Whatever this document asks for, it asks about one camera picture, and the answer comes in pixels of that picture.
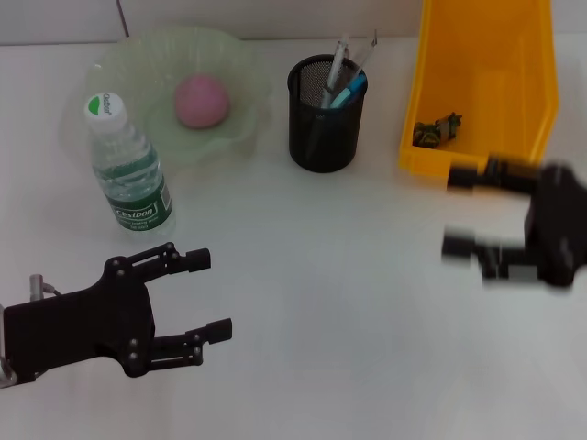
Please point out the transparent plastic ruler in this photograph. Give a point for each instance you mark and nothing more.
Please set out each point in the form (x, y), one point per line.
(364, 52)

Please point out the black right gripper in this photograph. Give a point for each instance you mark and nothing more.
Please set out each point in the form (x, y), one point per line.
(559, 229)

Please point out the yellow plastic bin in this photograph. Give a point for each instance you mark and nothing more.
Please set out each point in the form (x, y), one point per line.
(486, 82)

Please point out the silver ballpoint pen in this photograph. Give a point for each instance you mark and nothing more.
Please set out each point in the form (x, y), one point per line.
(335, 69)

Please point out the black mesh pen holder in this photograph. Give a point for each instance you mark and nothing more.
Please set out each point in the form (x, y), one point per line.
(321, 137)

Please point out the pink peach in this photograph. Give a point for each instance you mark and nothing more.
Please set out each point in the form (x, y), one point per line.
(202, 103)

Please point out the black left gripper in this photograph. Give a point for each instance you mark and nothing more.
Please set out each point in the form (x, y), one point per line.
(82, 330)

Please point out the green label water bottle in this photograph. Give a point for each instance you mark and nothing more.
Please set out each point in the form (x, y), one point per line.
(133, 183)

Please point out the green glass fruit plate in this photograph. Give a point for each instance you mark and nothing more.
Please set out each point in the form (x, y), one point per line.
(137, 69)

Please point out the blue scissors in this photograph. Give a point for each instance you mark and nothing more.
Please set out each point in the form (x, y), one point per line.
(348, 91)

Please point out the green plastic wrapper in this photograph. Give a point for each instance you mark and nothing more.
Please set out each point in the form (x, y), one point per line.
(433, 133)

